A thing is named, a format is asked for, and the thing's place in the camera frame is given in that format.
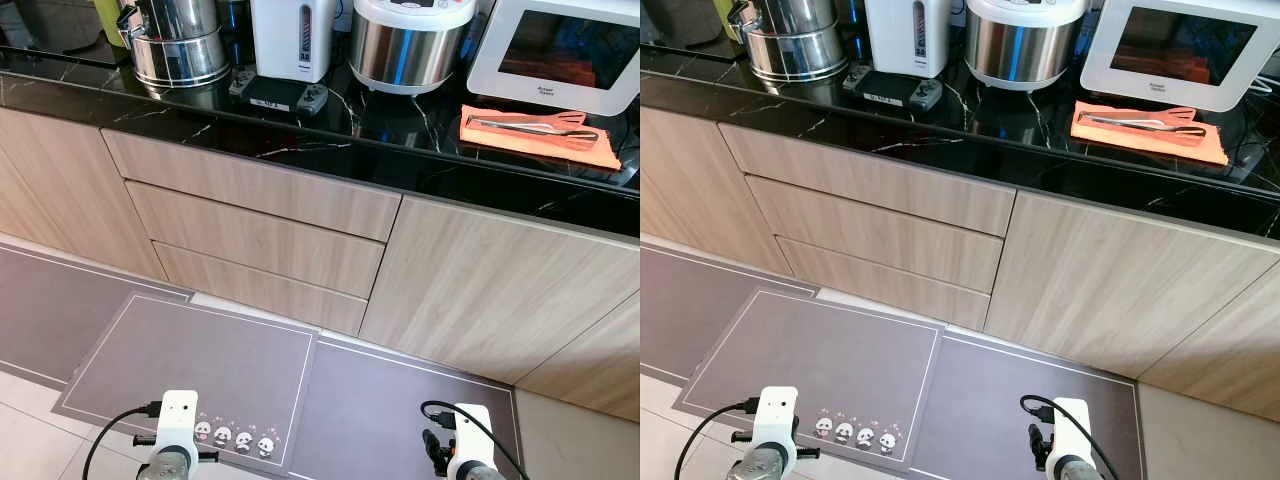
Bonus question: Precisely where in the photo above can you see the grey floor mat white border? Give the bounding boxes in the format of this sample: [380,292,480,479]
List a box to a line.
[0,242,195,392]
[904,329,1147,480]
[284,334,522,480]
[640,242,820,387]

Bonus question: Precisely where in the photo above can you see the grey panda print floor mat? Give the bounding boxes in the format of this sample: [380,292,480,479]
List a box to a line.
[672,287,947,474]
[52,289,321,477]

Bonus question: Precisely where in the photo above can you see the light wood cabinet door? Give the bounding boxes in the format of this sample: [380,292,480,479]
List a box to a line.
[984,189,1280,380]
[640,104,793,277]
[1137,289,1280,424]
[514,292,641,424]
[0,104,169,282]
[358,194,641,387]

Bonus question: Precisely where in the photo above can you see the light wood drawer front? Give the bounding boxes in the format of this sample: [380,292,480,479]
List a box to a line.
[124,181,388,299]
[775,236,992,332]
[718,122,1018,238]
[100,128,403,243]
[745,176,1005,295]
[152,241,370,337]

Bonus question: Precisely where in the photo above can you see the orange cloth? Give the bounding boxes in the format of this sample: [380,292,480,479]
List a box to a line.
[459,104,623,172]
[1069,100,1230,168]

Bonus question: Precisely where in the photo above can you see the metal tongs with orange tips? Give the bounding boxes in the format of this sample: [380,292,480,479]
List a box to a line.
[1077,107,1207,149]
[467,111,600,152]

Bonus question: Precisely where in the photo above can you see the black handheld game console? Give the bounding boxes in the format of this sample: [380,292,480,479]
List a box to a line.
[229,67,330,117]
[842,64,944,112]

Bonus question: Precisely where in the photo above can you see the white countertop oven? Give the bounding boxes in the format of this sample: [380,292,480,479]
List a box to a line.
[1079,0,1280,114]
[466,0,641,117]

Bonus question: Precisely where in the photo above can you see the stainless steel steamer pot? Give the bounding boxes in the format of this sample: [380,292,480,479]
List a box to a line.
[727,0,851,84]
[117,0,232,89]

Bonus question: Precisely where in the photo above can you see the silver white rice cooker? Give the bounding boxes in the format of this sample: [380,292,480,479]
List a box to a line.
[349,0,479,96]
[965,0,1092,93]

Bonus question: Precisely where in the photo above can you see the green container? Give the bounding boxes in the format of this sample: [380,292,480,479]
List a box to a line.
[711,0,742,44]
[94,0,129,48]

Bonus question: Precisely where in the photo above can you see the white electric water boiler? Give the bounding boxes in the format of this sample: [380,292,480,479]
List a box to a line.
[250,0,340,84]
[864,0,952,80]

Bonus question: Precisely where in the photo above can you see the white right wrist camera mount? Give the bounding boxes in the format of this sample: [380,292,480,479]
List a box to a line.
[451,402,497,470]
[1044,397,1092,467]

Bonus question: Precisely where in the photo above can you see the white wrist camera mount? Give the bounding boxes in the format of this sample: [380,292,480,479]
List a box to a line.
[451,402,497,470]
[157,389,200,454]
[1044,397,1092,467]
[751,385,800,452]

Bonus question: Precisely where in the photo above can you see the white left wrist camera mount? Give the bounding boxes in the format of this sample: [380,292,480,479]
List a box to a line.
[751,385,800,452]
[157,389,200,454]

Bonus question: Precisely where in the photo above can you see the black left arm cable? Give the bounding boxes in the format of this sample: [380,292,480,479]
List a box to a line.
[82,401,164,480]
[673,397,767,480]

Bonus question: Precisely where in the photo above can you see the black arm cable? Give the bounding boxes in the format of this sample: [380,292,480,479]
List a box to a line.
[673,397,767,480]
[419,399,532,480]
[82,401,164,480]
[1019,394,1127,480]

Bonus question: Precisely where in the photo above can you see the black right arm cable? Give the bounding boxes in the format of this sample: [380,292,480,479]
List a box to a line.
[1019,394,1127,480]
[419,399,532,480]

